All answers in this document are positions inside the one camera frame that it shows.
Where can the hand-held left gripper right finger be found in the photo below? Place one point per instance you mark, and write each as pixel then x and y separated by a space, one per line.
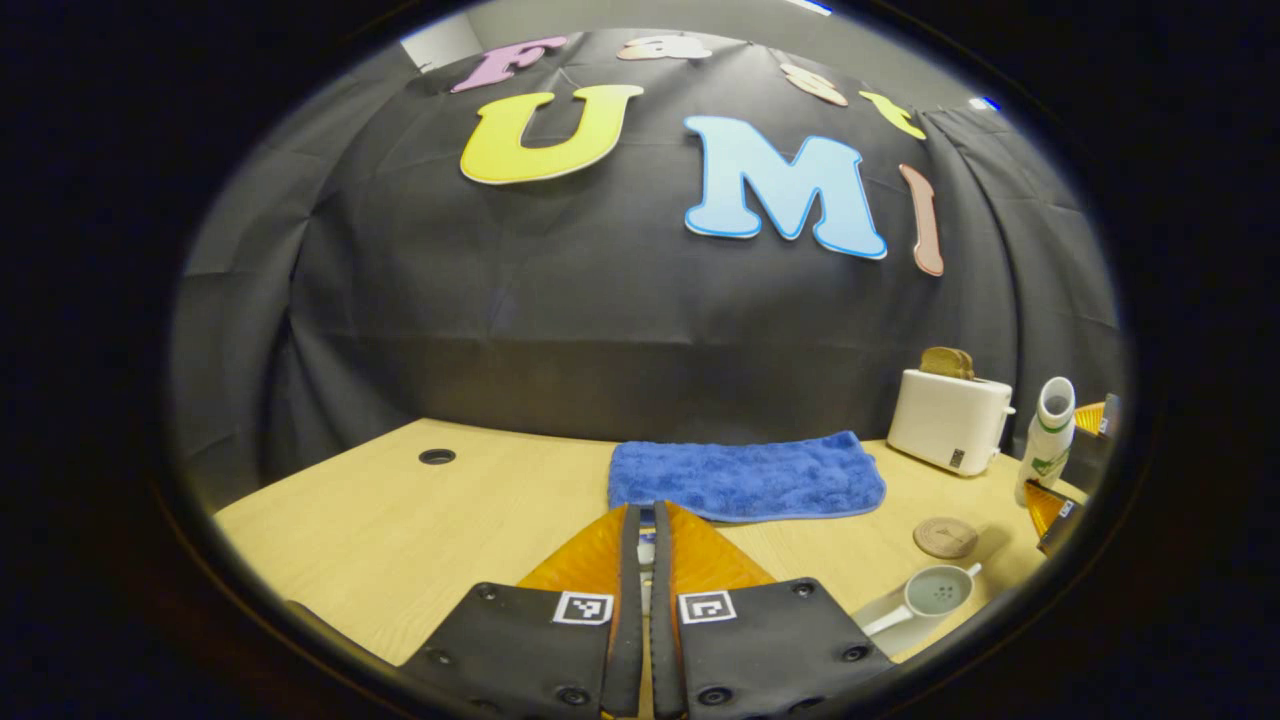
pixel 662 620

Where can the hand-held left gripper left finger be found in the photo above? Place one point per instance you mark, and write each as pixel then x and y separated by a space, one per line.
pixel 630 600

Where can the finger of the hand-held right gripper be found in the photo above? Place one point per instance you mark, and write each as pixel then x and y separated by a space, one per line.
pixel 1095 445
pixel 1055 520

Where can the white green water bottle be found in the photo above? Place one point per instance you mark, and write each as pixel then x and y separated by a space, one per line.
pixel 1045 450

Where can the white teacup lid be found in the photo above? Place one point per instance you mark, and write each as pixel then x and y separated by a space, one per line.
pixel 647 552

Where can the round cork coaster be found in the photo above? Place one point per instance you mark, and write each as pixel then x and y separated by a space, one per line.
pixel 945 537

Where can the white teacup with spout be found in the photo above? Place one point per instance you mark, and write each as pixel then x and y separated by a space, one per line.
pixel 935 595

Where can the white toaster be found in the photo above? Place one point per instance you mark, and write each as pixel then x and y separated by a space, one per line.
pixel 945 420

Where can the blue towel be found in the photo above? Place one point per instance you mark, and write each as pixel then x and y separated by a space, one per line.
pixel 745 480

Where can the brown toast slice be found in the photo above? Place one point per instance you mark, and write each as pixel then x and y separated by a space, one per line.
pixel 947 362

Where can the black backdrop cloth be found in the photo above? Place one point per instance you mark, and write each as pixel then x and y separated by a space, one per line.
pixel 600 320

